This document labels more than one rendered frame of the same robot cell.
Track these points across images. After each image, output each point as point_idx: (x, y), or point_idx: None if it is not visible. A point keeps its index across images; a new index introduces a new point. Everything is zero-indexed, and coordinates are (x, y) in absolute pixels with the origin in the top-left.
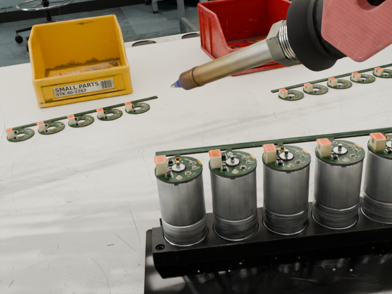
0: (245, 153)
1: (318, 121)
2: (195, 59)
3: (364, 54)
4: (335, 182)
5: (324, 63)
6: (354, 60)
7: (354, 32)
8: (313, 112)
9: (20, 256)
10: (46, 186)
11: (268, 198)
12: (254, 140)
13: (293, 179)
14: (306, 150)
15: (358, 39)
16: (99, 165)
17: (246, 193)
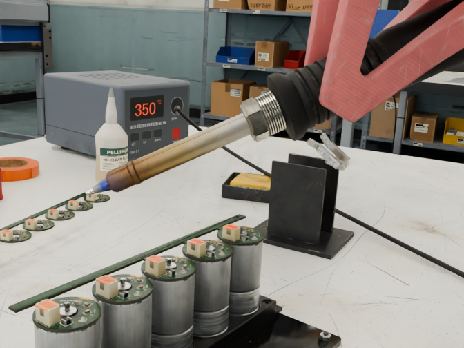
0: (124, 275)
1: (73, 255)
2: None
3: (362, 113)
4: (217, 280)
5: (306, 131)
6: (351, 121)
7: (356, 96)
8: (59, 247)
9: None
10: None
11: (159, 321)
12: (16, 293)
13: (189, 286)
14: (179, 256)
15: (358, 101)
16: None
17: (149, 318)
